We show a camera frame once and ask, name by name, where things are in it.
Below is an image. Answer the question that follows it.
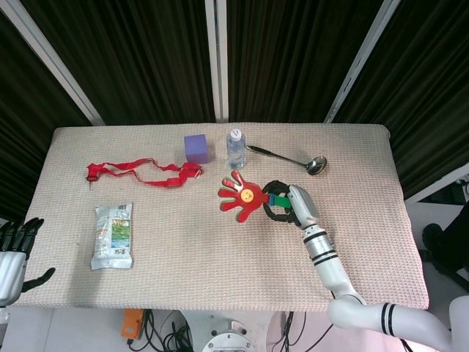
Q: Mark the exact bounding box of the beige waffle tablecloth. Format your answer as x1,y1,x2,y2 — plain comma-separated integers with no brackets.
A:
7,122,430,312

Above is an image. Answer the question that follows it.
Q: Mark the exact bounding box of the white frame post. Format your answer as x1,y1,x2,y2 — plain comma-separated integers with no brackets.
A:
324,0,404,124
0,0,106,126
204,0,230,123

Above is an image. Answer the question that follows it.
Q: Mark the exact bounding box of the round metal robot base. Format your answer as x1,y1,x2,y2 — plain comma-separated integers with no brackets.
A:
202,318,259,352

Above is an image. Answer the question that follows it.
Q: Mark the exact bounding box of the purple foam cube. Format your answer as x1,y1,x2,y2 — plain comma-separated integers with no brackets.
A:
183,134,210,164

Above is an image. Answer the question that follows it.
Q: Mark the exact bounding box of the clear plastic water bottle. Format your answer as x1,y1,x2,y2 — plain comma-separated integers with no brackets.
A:
226,128,245,170

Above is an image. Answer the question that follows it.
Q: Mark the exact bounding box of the orange plastic sensor box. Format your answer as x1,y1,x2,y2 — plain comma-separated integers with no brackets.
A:
121,309,144,340

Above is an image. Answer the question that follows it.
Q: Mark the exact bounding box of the white green snack bag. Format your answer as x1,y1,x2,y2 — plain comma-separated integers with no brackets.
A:
90,202,134,271

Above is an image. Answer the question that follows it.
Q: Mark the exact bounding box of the red fabric lanyard strap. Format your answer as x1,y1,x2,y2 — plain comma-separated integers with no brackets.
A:
86,157,204,190

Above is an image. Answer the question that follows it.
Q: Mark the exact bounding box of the black chair base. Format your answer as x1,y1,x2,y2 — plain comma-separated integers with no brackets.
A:
421,175,469,287

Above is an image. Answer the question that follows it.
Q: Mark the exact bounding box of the white frame floor rail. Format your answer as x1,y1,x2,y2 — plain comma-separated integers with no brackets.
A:
405,179,469,206

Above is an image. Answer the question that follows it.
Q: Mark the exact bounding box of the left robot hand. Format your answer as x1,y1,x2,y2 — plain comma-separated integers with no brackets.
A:
0,216,56,307

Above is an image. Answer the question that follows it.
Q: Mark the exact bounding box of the black floor cable bundle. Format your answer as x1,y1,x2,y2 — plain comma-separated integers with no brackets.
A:
126,309,201,352

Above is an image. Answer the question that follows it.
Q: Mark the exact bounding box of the black pleated curtain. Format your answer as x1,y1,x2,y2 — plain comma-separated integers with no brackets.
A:
0,0,469,221

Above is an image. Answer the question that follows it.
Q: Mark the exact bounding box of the red hand clapper green handle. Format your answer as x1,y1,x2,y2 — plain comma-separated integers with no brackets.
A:
218,170,292,224

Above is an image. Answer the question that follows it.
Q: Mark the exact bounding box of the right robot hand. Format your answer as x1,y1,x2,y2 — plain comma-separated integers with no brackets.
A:
262,179,320,230

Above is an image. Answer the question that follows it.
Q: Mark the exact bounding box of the metal soup ladle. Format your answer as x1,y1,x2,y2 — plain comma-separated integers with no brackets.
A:
245,144,328,176

